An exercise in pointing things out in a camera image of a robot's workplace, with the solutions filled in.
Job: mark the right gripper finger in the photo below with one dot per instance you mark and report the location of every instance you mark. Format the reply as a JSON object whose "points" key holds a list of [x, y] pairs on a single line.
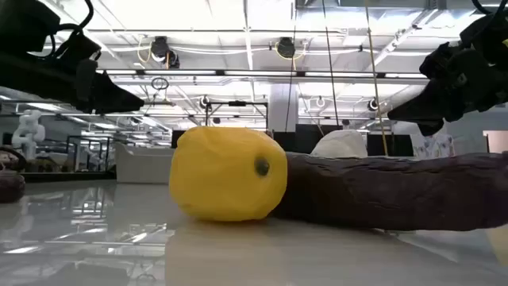
{"points": [[430, 105], [432, 128]]}

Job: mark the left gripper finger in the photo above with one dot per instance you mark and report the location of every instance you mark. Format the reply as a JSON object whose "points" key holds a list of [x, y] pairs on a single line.
{"points": [[113, 101]]}

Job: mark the long purple sweet potato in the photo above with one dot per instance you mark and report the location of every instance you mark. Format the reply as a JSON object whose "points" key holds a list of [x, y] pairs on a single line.
{"points": [[397, 190]]}

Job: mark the yellow lemon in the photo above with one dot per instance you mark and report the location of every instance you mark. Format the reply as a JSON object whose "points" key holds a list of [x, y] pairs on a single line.
{"points": [[222, 175]]}

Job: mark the grey plastic bin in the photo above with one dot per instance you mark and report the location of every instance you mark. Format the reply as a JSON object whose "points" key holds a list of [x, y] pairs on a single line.
{"points": [[143, 165]]}

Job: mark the small purple eggplant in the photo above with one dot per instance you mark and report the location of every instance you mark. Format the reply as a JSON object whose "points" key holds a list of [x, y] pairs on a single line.
{"points": [[10, 186]]}

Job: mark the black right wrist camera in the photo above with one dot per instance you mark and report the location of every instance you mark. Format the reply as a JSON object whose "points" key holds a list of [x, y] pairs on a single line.
{"points": [[488, 35]]}

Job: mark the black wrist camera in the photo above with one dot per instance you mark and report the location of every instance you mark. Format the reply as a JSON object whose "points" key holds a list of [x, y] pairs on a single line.
{"points": [[488, 35], [24, 24]]}

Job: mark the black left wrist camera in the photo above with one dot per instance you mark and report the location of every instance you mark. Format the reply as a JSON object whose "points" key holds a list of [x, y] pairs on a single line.
{"points": [[24, 24]]}

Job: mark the black background frame rig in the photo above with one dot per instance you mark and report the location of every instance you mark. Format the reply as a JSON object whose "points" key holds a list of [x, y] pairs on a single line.
{"points": [[237, 103]]}

